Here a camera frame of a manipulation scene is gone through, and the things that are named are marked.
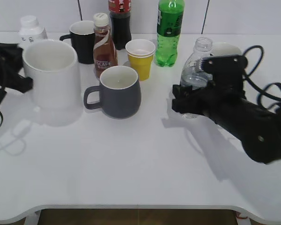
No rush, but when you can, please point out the brown Nescafe coffee bottle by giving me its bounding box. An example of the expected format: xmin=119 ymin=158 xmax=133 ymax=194
xmin=93 ymin=13 xmax=118 ymax=78

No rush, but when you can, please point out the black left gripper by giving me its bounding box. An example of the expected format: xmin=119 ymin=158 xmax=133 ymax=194
xmin=0 ymin=43 xmax=33 ymax=93

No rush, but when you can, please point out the green soda bottle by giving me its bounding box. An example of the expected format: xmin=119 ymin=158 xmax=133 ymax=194
xmin=155 ymin=0 xmax=185 ymax=67

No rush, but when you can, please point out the dark cola bottle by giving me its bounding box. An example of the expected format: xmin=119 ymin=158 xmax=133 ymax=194
xmin=108 ymin=0 xmax=132 ymax=50

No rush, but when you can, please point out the white yogurt drink bottle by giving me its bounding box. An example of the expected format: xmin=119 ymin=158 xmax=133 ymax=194
xmin=19 ymin=15 xmax=47 ymax=45

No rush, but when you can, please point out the yellow paper cup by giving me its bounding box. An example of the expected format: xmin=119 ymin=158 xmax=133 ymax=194
xmin=125 ymin=39 xmax=155 ymax=81

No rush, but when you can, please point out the red cup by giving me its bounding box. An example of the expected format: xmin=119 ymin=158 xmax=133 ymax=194
xmin=210 ymin=42 xmax=242 ymax=56

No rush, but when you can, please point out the white mug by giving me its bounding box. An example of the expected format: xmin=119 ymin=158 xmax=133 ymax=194
xmin=22 ymin=39 xmax=81 ymax=110

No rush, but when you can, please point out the clear water bottle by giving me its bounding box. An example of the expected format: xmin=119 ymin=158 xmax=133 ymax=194
xmin=179 ymin=37 xmax=214 ymax=120

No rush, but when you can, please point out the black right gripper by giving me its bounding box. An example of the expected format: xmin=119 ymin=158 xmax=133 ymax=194
xmin=171 ymin=55 xmax=281 ymax=164

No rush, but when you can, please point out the grey mug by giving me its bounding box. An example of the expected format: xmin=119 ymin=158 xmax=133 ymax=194
xmin=83 ymin=66 xmax=141 ymax=119

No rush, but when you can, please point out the black mug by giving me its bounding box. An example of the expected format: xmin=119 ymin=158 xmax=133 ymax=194
xmin=59 ymin=20 xmax=96 ymax=64

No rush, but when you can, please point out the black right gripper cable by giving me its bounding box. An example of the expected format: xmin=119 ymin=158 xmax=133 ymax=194
xmin=241 ymin=45 xmax=281 ymax=114

